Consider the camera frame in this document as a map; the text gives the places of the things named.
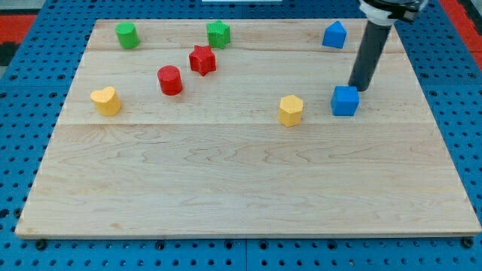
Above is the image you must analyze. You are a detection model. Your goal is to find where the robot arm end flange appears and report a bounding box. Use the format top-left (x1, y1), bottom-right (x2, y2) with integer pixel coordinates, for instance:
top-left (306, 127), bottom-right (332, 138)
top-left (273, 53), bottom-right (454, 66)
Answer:
top-left (358, 0), bottom-right (429, 26)

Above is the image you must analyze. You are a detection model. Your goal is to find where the red star block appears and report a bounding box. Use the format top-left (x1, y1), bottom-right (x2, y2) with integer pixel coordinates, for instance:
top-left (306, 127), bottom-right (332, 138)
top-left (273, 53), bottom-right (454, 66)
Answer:
top-left (189, 45), bottom-right (217, 76)

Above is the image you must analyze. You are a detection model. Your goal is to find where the green star block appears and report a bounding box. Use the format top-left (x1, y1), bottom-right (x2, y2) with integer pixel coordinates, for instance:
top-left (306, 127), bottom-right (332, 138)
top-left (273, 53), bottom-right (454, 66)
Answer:
top-left (206, 20), bottom-right (230, 49)

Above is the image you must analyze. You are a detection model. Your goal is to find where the light wooden board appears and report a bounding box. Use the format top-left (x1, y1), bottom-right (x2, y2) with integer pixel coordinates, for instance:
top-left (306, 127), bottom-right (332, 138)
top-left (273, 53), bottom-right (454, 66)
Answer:
top-left (16, 19), bottom-right (481, 239)

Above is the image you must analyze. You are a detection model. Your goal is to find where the yellow hexagon block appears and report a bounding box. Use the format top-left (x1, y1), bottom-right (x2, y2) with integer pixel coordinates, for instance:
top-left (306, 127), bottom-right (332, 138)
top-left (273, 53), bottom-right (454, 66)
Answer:
top-left (278, 95), bottom-right (304, 127)

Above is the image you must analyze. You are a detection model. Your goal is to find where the red cylinder block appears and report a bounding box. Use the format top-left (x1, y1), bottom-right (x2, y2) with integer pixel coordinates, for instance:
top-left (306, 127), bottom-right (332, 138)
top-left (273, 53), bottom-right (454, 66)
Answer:
top-left (157, 65), bottom-right (183, 96)

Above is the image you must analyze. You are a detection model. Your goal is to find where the blue cube block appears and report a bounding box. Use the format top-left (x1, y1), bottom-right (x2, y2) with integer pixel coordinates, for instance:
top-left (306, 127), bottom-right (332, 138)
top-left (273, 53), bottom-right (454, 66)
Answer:
top-left (331, 86), bottom-right (360, 116)

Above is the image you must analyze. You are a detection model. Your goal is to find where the blue pentagon house block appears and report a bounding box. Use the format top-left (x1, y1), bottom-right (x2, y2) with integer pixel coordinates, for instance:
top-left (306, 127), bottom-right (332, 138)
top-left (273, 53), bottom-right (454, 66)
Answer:
top-left (322, 21), bottom-right (347, 49)

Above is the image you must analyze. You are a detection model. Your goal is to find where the yellow heart block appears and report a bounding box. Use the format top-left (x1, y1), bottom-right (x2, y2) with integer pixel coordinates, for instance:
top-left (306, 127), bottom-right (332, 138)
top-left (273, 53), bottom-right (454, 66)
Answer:
top-left (90, 87), bottom-right (121, 117)

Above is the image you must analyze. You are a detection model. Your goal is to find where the green cylinder block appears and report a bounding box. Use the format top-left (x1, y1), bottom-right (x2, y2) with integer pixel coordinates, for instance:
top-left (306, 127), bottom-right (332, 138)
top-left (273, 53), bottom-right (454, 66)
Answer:
top-left (114, 22), bottom-right (140, 49)

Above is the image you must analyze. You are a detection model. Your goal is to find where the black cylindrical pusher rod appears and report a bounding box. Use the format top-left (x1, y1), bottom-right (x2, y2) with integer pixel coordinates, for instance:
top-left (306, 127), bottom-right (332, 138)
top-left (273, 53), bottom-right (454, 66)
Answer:
top-left (348, 20), bottom-right (392, 92)

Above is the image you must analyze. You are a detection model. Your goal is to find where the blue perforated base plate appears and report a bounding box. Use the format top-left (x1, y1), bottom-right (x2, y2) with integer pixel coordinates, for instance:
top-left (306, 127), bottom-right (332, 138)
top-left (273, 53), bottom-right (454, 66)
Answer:
top-left (1, 0), bottom-right (481, 270)

